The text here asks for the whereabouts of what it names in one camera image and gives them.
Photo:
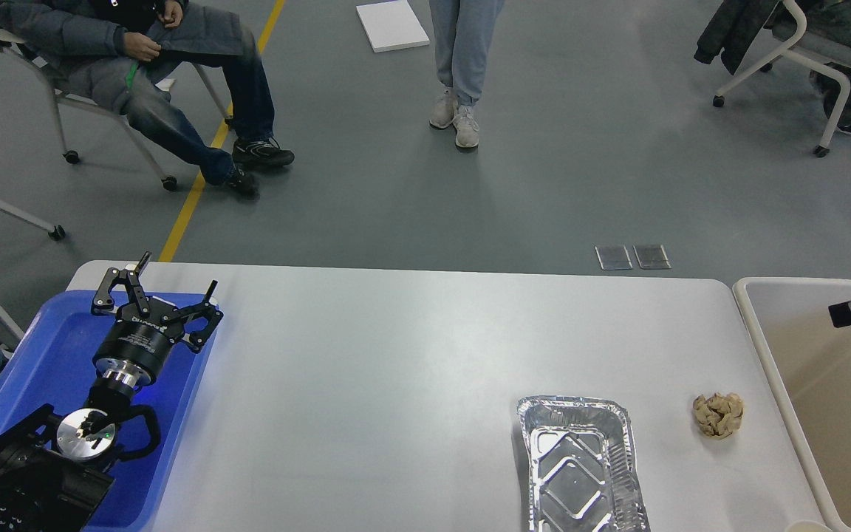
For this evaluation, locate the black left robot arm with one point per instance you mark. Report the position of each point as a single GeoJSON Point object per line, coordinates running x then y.
{"type": "Point", "coordinates": [93, 404]}

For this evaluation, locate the dark jacket on chair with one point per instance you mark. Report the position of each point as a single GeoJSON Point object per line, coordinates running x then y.
{"type": "Point", "coordinates": [731, 31]}

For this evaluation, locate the left metal floor plate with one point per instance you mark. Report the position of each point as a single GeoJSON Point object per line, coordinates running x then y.
{"type": "Point", "coordinates": [613, 257]}

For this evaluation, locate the aluminium foil tray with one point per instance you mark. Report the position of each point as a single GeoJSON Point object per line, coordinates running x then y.
{"type": "Point", "coordinates": [582, 468]}

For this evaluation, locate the crumpled brown paper ball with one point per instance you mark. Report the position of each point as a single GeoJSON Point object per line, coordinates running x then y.
{"type": "Point", "coordinates": [718, 417]}

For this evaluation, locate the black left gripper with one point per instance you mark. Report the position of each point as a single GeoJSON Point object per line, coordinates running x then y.
{"type": "Point", "coordinates": [136, 336]}

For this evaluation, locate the blue plastic tray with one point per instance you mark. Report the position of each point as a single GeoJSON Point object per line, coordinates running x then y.
{"type": "Point", "coordinates": [53, 364]}

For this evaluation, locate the right metal floor plate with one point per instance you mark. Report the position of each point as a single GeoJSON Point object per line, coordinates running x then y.
{"type": "Point", "coordinates": [652, 257]}

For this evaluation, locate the standing person in grey sweatpants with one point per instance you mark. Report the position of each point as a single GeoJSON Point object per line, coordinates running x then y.
{"type": "Point", "coordinates": [463, 34]}

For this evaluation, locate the white board on floor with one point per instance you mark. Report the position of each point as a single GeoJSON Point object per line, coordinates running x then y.
{"type": "Point", "coordinates": [391, 26]}

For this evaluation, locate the metal floor plate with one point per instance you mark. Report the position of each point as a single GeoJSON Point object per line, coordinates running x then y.
{"type": "Point", "coordinates": [613, 257]}
{"type": "Point", "coordinates": [652, 257]}

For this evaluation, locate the white chair under left person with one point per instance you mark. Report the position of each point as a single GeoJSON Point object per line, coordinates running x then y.
{"type": "Point", "coordinates": [57, 90]}

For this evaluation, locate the beige plastic bin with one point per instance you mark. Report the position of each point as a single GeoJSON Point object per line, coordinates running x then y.
{"type": "Point", "coordinates": [807, 362]}

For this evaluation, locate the seated person in grey coat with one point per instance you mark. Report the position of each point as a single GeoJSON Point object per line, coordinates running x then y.
{"type": "Point", "coordinates": [116, 52]}

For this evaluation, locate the small paper on floor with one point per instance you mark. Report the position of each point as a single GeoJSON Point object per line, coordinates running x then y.
{"type": "Point", "coordinates": [165, 85]}

